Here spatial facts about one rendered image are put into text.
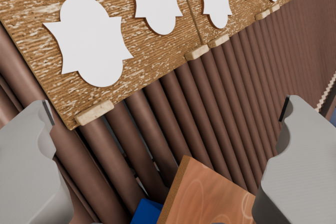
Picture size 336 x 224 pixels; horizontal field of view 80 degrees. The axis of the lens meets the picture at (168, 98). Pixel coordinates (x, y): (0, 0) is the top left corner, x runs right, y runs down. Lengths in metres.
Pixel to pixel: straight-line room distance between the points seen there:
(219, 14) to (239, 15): 0.12
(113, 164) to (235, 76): 0.44
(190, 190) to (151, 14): 0.32
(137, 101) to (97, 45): 0.13
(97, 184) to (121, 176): 0.05
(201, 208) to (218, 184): 0.05
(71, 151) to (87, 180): 0.06
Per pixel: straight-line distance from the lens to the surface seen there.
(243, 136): 0.71
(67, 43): 0.34
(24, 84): 0.35
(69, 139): 0.37
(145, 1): 0.43
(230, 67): 0.65
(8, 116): 0.35
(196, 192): 0.37
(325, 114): 1.40
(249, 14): 0.74
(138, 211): 0.44
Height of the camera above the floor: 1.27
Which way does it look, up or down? 51 degrees down
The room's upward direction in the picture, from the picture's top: 89 degrees clockwise
